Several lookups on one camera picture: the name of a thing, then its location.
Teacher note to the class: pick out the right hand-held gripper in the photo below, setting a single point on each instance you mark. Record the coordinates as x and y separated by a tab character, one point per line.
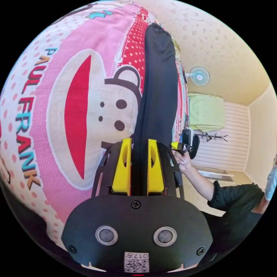
195	147

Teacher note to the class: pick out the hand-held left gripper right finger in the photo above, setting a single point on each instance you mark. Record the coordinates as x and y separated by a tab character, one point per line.
156	175

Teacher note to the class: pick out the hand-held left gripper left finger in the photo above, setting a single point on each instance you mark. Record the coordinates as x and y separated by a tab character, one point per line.
122	173

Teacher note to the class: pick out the black pants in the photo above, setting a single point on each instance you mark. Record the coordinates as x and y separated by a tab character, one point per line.
159	86

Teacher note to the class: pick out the person's right forearm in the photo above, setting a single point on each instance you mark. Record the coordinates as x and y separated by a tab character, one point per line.
198	182

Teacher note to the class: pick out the person's right hand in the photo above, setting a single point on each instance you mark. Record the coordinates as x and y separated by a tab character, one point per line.
183	162

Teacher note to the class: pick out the black branched coat rack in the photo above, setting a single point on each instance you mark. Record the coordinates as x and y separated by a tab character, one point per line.
211	136

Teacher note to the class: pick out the green curtain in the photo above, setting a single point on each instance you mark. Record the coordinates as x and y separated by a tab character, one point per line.
205	111

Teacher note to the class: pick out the bed with pink printed sheet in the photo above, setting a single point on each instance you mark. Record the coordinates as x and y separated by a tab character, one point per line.
65	151

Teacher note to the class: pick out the person's body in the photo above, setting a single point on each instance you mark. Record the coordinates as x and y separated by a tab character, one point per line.
238	205

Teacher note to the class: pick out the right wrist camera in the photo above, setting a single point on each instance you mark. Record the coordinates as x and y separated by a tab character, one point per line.
187	136

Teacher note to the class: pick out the wall fan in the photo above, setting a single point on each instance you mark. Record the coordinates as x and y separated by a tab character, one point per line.
200	76

